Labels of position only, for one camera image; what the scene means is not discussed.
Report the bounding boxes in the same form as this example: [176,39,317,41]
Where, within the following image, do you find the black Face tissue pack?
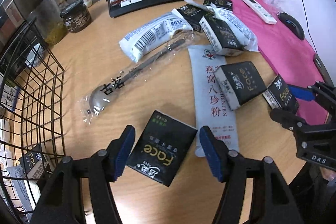
[262,74,299,114]
[127,110,198,187]
[214,61,266,111]

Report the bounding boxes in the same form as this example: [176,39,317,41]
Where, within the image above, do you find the plastic spoon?
[78,31,198,125]

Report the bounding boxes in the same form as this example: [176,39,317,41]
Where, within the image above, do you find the white barcode snack packet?
[119,9,193,63]

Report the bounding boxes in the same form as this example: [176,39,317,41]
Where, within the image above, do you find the pink desk mat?
[223,0,330,126]

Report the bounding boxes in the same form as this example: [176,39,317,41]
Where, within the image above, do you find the black computer mouse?
[278,12,305,41]

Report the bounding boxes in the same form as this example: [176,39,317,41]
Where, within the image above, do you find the long white powder sachet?
[188,45,239,151]

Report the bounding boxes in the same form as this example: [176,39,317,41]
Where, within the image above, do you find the white remote control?
[242,0,277,25]

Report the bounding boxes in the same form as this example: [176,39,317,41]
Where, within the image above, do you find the black white snack packet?
[199,14,244,57]

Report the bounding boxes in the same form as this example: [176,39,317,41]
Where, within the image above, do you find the black white tissue box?
[203,0,233,12]

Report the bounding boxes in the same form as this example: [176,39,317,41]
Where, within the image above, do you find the white blue ceramic bowl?
[25,43,45,68]

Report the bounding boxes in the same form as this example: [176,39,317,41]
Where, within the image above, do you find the clear glass with yellow residue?
[27,0,68,46]

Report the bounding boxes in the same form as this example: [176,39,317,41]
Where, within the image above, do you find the dark glass jar black lid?
[60,0,92,34]

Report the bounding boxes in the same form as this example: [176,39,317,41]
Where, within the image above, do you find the black wire basket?
[1,20,66,223]

